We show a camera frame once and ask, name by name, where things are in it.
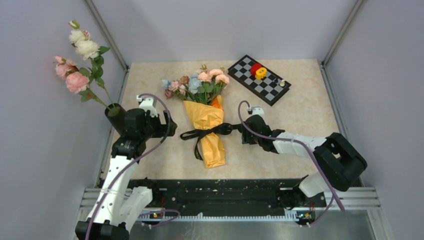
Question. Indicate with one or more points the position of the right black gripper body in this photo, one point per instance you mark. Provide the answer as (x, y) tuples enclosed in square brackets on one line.
[(249, 138)]

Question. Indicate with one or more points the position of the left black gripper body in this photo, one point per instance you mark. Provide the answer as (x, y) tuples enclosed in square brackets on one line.
[(154, 128)]

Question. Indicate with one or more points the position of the black ribbon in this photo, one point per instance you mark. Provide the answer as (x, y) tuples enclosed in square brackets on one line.
[(198, 134)]

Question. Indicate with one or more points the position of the orange paper flower bouquet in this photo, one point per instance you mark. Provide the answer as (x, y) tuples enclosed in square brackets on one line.
[(202, 98)]

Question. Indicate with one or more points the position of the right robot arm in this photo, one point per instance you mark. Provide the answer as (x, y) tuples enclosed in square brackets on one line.
[(338, 163)]

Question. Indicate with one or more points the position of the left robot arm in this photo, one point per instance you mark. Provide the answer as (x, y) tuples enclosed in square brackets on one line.
[(113, 214)]

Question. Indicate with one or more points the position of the black cylindrical vase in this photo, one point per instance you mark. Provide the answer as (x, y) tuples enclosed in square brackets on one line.
[(115, 114)]

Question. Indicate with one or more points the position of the black white chessboard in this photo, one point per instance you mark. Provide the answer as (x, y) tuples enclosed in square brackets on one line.
[(266, 89)]

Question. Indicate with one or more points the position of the red round toy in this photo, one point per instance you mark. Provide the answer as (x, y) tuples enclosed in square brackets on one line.
[(254, 68)]

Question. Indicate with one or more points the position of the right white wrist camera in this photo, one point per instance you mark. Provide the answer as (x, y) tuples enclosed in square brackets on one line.
[(255, 110)]

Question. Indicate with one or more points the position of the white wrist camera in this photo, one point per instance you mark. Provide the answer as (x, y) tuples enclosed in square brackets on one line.
[(148, 104), (255, 110)]

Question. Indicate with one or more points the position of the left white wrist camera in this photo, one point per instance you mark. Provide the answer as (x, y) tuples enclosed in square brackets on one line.
[(148, 104)]

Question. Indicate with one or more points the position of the yellow ring toy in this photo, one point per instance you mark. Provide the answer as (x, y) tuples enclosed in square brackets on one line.
[(261, 73)]

